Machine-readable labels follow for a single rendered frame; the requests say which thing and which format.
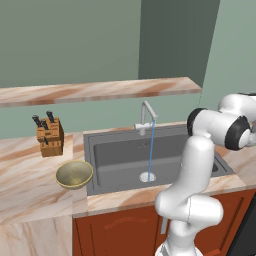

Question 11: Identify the wooden knife block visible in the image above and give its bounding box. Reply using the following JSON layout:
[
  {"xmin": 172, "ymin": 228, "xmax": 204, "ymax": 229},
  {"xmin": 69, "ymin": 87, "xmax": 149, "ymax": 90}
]
[{"xmin": 31, "ymin": 110, "xmax": 65, "ymax": 158}]

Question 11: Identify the silver tap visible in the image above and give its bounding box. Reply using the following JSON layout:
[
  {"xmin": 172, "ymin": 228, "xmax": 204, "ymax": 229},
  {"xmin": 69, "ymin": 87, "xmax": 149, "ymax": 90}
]
[{"xmin": 134, "ymin": 100, "xmax": 159, "ymax": 137}]

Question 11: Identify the blue water stream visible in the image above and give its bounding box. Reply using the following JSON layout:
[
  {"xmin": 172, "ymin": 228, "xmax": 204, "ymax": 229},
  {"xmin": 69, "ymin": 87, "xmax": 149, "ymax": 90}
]
[{"xmin": 147, "ymin": 120, "xmax": 157, "ymax": 183}]

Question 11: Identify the yellow-green bowl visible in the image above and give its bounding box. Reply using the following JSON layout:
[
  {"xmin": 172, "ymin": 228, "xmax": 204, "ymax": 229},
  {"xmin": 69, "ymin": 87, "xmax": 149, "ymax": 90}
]
[{"xmin": 55, "ymin": 160, "xmax": 95, "ymax": 191}]

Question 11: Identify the marble wall shelf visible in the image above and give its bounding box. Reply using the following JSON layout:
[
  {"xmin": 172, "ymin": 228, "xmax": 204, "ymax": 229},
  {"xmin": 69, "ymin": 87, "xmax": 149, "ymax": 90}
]
[{"xmin": 0, "ymin": 76, "xmax": 203, "ymax": 109}]

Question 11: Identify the red-brown cupboard door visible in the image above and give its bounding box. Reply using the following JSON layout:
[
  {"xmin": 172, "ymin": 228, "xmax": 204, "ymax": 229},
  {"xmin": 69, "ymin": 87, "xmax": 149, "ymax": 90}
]
[
  {"xmin": 193, "ymin": 195, "xmax": 250, "ymax": 256},
  {"xmin": 73, "ymin": 214, "xmax": 168, "ymax": 256}
]

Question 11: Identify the grey sink basin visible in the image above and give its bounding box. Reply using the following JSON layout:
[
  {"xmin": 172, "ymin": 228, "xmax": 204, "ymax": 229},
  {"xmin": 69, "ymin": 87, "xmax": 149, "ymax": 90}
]
[{"xmin": 83, "ymin": 123, "xmax": 235, "ymax": 197}]

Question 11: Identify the silver cupboard handle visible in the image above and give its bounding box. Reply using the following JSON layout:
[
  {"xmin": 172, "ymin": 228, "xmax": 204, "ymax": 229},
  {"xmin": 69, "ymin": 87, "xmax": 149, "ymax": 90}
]
[{"xmin": 160, "ymin": 217, "xmax": 168, "ymax": 235}]

